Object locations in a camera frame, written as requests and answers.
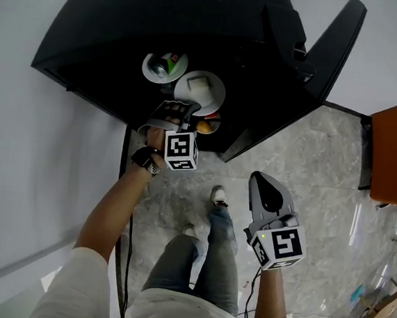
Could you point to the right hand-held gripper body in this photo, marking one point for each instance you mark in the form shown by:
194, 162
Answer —
286, 245

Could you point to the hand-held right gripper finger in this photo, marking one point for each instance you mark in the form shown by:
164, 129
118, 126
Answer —
270, 195

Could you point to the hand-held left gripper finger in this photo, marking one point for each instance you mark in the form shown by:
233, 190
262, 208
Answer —
188, 115

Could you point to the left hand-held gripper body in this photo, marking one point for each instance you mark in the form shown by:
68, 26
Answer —
181, 151

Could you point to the white plate item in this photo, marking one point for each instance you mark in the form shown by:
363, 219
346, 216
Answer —
213, 100

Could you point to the person's left forearm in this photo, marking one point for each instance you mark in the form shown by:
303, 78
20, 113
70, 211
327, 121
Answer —
113, 213

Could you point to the person's right forearm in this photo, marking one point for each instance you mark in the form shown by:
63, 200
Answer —
270, 301

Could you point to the person's left hand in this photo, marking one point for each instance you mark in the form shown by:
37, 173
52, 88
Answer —
156, 137

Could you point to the orange fruit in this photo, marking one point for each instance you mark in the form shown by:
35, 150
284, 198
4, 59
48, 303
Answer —
204, 127

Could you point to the clear glass dish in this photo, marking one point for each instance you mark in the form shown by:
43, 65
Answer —
215, 125

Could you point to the white square block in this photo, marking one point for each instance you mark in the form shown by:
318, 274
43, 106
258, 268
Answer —
198, 84

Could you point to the black wrist band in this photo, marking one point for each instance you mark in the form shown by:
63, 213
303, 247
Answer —
144, 160

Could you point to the white shoe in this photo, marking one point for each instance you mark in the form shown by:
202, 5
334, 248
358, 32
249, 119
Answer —
190, 230
219, 193

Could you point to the green drink can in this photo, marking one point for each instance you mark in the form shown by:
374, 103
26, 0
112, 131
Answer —
165, 64

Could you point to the white plate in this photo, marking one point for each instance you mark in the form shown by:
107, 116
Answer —
148, 67

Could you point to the person's right leg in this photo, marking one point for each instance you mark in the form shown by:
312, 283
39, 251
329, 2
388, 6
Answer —
221, 262

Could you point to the person's leg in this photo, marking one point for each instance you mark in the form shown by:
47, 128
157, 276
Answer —
174, 264
221, 262

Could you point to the black cabinet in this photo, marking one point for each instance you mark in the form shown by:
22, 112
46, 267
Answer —
134, 26

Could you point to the person's left leg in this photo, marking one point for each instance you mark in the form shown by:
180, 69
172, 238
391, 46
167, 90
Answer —
174, 264

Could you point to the orange chair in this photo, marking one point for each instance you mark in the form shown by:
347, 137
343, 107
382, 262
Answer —
391, 156

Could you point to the white shirt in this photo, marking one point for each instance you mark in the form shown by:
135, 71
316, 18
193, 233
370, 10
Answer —
80, 297

